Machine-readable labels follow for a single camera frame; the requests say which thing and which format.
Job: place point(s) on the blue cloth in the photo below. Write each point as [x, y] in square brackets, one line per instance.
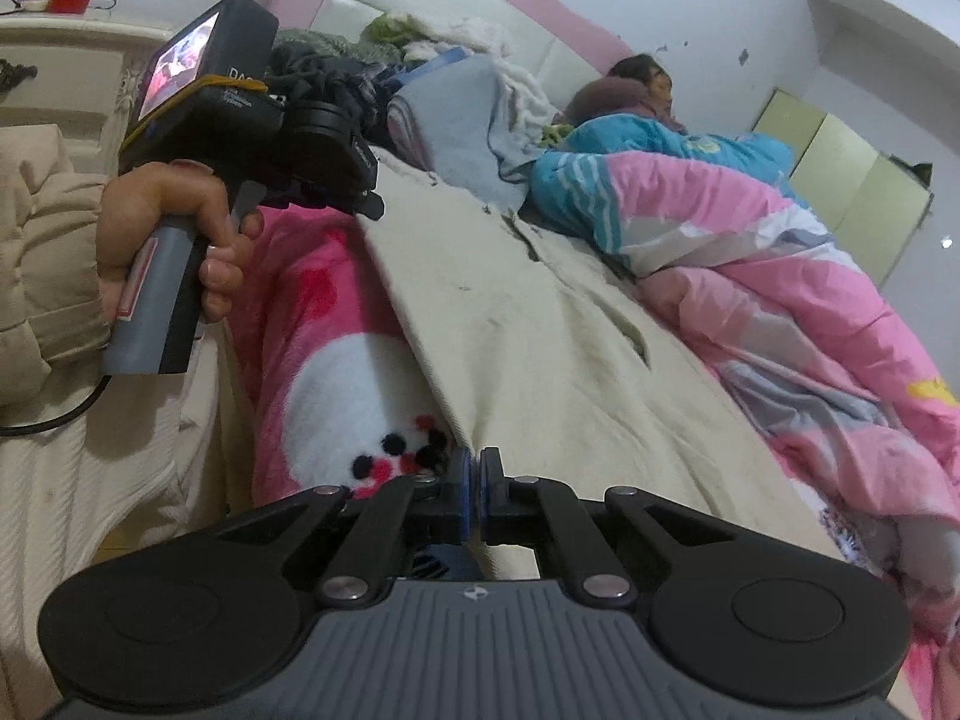
[442, 60]

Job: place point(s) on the grey sweatshirt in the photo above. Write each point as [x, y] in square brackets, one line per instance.
[465, 120]

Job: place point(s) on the pale green wardrobe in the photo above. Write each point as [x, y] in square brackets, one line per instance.
[847, 180]

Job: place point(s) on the white fluffy blanket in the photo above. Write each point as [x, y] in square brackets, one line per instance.
[480, 34]

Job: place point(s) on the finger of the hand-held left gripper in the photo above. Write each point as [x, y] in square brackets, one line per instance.
[360, 204]

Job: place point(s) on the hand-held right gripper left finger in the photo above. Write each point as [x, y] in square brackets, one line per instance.
[465, 491]

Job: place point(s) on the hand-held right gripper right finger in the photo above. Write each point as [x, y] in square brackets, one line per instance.
[491, 491]

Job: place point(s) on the cream knit sweater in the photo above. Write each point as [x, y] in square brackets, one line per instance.
[75, 510]

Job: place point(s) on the person's left hand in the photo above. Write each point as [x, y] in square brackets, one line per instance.
[150, 195]

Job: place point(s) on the cream nightstand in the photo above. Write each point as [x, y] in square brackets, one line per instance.
[75, 67]

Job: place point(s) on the green cloth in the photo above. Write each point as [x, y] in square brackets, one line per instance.
[556, 136]

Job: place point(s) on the pink floral fleece blanket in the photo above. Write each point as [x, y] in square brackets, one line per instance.
[315, 315]

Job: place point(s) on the pink blue floral quilt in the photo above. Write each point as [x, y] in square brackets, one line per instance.
[787, 300]

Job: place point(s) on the beige pants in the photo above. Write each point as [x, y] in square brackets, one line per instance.
[540, 360]

